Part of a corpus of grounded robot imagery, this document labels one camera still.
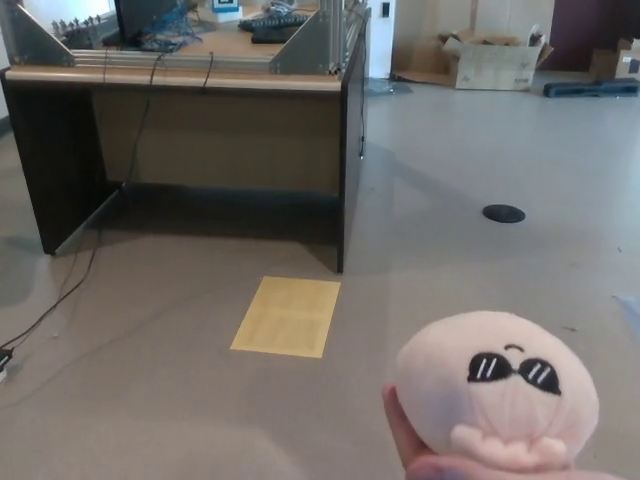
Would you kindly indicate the person's bare hand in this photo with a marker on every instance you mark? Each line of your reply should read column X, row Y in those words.
column 400, row 425

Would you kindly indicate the white box with blue print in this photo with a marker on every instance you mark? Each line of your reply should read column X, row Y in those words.
column 225, row 7

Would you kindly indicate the black keyboard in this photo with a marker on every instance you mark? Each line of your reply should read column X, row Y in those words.
column 272, row 21

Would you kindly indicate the aluminium profile frame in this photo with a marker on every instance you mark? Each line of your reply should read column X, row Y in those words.
column 40, row 50

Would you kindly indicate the wooden desk with dark panels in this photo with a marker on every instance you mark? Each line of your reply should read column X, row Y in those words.
column 210, row 135

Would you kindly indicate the large open cardboard box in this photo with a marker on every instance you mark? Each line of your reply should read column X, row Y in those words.
column 495, row 67

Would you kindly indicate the flat black device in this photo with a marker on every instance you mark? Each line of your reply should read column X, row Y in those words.
column 272, row 35

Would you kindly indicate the flat brown cardboard sheet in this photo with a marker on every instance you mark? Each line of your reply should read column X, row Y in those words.
column 425, row 60

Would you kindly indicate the black round floor cover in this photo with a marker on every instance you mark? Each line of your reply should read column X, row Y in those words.
column 504, row 213

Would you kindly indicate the small brown cardboard box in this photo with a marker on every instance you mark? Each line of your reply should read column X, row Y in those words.
column 607, row 62

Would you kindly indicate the clear plastic bag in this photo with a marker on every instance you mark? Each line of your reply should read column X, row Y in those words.
column 390, row 88

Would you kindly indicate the yellow paper sheet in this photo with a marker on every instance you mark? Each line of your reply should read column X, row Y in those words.
column 287, row 317

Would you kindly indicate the pink plush dumpling with sunglasses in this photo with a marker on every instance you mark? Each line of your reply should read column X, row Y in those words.
column 500, row 415

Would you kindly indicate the long black foam piece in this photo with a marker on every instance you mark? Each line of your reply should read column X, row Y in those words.
column 590, row 89

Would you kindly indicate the black monitor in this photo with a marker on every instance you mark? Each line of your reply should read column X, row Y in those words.
column 140, row 17

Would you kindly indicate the pale blue paper scrap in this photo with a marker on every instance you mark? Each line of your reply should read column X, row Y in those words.
column 631, row 304

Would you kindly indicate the black power adapter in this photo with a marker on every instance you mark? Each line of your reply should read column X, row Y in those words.
column 4, row 362

